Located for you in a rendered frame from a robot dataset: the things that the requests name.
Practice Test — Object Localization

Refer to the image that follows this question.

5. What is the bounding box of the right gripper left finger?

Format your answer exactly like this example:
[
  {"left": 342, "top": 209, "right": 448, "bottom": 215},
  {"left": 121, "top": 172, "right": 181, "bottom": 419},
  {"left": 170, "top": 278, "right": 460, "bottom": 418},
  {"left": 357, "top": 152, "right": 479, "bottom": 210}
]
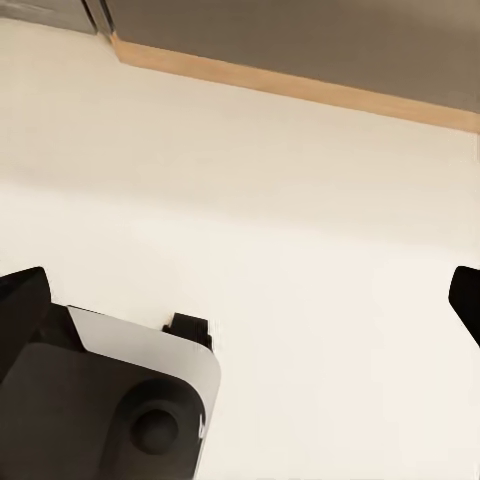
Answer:
[{"left": 0, "top": 266, "right": 52, "bottom": 386}]

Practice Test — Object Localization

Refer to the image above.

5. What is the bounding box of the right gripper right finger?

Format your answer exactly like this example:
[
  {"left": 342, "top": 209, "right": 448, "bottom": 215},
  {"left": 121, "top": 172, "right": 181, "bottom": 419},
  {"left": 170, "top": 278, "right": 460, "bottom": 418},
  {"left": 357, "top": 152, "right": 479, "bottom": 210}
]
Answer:
[{"left": 448, "top": 265, "right": 480, "bottom": 347}]

